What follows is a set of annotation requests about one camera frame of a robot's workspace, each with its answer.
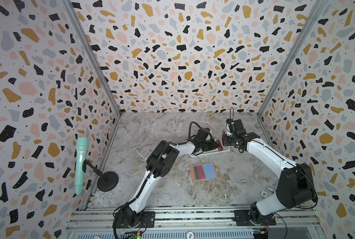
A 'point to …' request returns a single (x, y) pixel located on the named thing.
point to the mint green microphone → (81, 151)
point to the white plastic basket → (215, 151)
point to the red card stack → (219, 146)
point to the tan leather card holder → (193, 175)
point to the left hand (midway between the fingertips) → (224, 146)
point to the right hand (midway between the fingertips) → (228, 138)
